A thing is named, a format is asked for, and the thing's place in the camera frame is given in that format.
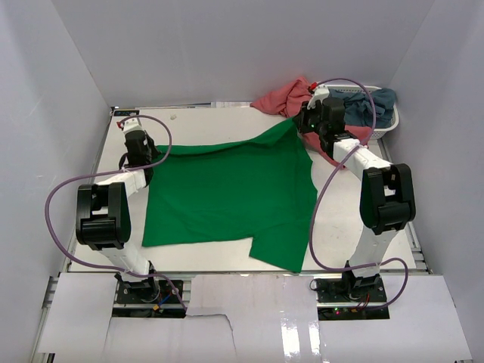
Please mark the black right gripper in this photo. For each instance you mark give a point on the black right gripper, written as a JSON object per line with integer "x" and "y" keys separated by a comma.
{"x": 301, "y": 119}

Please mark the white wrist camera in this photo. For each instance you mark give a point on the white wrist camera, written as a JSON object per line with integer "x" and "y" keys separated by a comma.
{"x": 131, "y": 125}
{"x": 319, "y": 92}

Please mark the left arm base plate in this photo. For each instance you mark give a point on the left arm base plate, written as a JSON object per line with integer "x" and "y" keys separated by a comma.
{"x": 149, "y": 298}

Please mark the white plastic laundry basket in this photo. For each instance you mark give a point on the white plastic laundry basket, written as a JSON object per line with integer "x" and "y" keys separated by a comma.
{"x": 378, "y": 133}

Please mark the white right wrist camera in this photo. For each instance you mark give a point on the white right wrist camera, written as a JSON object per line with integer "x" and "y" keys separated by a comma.
{"x": 319, "y": 92}

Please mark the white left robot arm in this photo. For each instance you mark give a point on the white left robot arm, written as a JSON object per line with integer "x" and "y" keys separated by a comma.
{"x": 103, "y": 220}

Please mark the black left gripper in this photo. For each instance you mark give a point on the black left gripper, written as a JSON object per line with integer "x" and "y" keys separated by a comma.
{"x": 154, "y": 153}

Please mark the black label sticker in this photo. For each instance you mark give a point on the black label sticker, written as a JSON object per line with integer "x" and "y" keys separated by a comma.
{"x": 125, "y": 113}

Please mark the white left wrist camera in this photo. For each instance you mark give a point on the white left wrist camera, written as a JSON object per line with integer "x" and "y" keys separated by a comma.
{"x": 131, "y": 125}

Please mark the green t shirt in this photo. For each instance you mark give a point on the green t shirt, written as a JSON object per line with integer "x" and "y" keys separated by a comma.
{"x": 260, "y": 189}

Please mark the salmon pink t shirt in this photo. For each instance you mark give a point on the salmon pink t shirt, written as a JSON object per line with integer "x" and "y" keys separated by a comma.
{"x": 287, "y": 101}

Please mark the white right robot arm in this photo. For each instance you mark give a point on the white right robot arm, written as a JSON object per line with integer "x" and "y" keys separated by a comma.
{"x": 387, "y": 195}

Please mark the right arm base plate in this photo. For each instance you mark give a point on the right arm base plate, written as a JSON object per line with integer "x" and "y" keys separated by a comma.
{"x": 337, "y": 303}

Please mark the dark blue t shirt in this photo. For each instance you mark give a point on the dark blue t shirt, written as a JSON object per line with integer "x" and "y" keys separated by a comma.
{"x": 359, "y": 110}

